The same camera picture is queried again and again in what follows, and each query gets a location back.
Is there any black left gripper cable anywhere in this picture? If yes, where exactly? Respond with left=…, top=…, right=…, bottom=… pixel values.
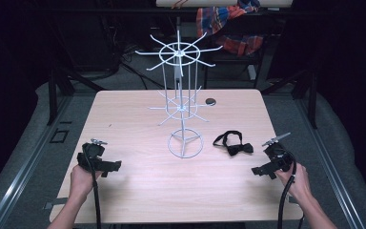
left=84, top=149, right=103, bottom=229

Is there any aluminium floor rail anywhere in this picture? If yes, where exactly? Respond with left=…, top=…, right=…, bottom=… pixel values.
left=0, top=94, right=74, bottom=229
left=294, top=94, right=366, bottom=229

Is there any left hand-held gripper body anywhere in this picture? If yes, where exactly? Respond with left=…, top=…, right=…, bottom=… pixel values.
left=76, top=137, right=109, bottom=175

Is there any person's left hand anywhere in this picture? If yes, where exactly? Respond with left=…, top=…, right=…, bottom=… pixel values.
left=69, top=164, right=104, bottom=202

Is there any white wire display rack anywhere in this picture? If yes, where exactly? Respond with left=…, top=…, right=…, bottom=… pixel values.
left=134, top=30, right=224, bottom=159

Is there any black bow tie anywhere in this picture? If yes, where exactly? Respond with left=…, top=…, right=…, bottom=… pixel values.
left=212, top=130, right=254, bottom=157

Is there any black metal table frame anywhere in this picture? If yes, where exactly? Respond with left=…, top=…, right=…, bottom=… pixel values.
left=199, top=8, right=299, bottom=90

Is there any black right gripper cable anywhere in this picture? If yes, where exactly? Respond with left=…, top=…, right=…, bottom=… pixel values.
left=276, top=150, right=298, bottom=229

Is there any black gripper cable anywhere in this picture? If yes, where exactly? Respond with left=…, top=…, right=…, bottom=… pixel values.
left=276, top=150, right=298, bottom=229
left=84, top=149, right=103, bottom=229

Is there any plaid cloth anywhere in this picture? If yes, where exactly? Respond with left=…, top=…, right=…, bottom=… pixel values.
left=195, top=0, right=265, bottom=57

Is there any black metal stand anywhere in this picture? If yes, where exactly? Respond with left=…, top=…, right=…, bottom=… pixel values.
left=45, top=60, right=107, bottom=127
left=260, top=60, right=319, bottom=130

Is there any person's right hand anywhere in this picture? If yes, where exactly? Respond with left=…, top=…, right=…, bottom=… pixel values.
left=274, top=162, right=311, bottom=204

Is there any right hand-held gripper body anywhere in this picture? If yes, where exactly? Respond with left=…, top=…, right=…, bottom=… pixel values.
left=261, top=132, right=296, bottom=176

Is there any black floor cable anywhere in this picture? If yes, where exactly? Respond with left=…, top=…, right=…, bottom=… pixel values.
left=119, top=47, right=168, bottom=91

